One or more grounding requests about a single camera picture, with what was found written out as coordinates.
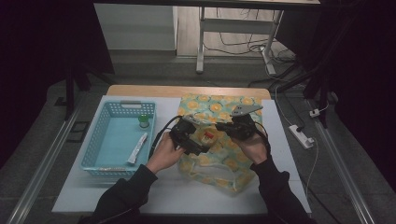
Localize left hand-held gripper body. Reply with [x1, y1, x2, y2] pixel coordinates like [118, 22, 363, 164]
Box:
[168, 113, 204, 149]

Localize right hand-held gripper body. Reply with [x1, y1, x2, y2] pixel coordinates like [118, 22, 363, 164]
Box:
[229, 104, 264, 142]

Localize orange floral tote bag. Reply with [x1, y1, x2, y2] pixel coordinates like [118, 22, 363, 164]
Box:
[177, 92, 265, 197]

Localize small green-capped bottle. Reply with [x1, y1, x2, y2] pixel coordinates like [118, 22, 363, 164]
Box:
[137, 114, 150, 130]

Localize white tube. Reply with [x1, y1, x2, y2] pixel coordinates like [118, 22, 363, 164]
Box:
[126, 132, 149, 165]

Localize blue plastic basket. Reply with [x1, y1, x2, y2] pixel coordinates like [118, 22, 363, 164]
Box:
[78, 100, 158, 179]

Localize person's right hand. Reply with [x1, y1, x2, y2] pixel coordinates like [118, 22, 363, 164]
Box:
[231, 130, 269, 166]

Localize person's left hand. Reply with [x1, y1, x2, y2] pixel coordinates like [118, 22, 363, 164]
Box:
[145, 132, 187, 175]

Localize white foam board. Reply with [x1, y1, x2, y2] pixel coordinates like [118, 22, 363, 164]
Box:
[51, 94, 313, 216]

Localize white power strip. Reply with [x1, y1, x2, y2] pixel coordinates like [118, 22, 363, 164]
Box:
[287, 123, 316, 150]

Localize black metal stand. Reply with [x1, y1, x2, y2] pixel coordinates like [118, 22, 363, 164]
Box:
[302, 69, 341, 129]
[54, 60, 117, 121]

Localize black floor plate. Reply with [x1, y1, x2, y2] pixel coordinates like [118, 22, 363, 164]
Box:
[66, 120, 92, 144]

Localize white cabinet panel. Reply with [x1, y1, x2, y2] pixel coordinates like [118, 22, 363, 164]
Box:
[93, 3, 179, 52]

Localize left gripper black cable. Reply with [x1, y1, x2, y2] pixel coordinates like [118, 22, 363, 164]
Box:
[148, 114, 184, 161]

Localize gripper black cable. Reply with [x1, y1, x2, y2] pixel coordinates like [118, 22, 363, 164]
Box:
[148, 114, 184, 161]
[254, 120, 273, 154]

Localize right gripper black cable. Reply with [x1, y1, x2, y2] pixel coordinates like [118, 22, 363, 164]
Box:
[254, 120, 273, 154]

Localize thin white cable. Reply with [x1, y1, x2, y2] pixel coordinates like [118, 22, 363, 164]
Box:
[264, 60, 296, 128]

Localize black floor cables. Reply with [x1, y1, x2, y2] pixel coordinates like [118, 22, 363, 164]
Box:
[203, 8, 297, 63]

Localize white power strip cable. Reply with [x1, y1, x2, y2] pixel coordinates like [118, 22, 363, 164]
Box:
[305, 137, 320, 198]

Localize white desk frame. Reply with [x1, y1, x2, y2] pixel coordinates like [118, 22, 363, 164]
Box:
[195, 6, 285, 76]

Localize aluminium floor rail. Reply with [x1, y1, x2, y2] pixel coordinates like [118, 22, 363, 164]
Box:
[6, 92, 88, 224]
[305, 98, 377, 224]

